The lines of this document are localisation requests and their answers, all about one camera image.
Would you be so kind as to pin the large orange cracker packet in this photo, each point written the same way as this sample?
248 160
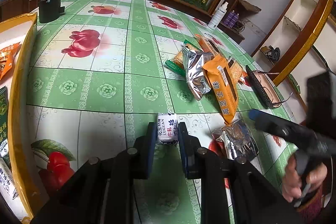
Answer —
220 77

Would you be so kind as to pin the person's right hand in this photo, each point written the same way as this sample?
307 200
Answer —
292 183

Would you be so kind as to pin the black round device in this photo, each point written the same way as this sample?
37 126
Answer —
50 10

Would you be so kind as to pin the small orange snack packet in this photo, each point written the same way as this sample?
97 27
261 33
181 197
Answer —
7 58

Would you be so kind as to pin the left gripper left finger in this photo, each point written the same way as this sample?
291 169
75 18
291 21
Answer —
145 145

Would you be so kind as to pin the small silver foil packet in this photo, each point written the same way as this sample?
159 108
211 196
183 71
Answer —
237 140

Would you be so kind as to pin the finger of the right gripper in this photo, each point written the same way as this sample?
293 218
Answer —
268 123

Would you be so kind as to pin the green floral tablecloth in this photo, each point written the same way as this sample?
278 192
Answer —
97 105

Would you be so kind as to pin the yellow rimmed white tray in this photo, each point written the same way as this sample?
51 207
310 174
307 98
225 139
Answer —
22 161

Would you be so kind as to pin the green cracker packet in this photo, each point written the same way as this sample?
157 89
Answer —
4 105

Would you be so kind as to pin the white corner shelf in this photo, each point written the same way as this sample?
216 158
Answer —
298 17

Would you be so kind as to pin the large silver foil packet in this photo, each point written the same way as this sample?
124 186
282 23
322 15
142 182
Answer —
196 77

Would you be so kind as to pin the white spray bottle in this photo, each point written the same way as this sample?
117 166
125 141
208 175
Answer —
218 16

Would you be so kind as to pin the purple bottles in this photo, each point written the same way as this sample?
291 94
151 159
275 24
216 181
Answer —
231 19

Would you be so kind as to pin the open glasses case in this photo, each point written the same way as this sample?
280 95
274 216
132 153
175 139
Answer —
263 88

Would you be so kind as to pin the blue white milk candy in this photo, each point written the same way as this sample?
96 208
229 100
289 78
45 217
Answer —
167 128

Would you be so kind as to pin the eyeglasses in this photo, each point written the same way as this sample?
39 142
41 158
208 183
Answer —
284 94

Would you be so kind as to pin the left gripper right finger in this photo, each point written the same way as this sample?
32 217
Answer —
190 158

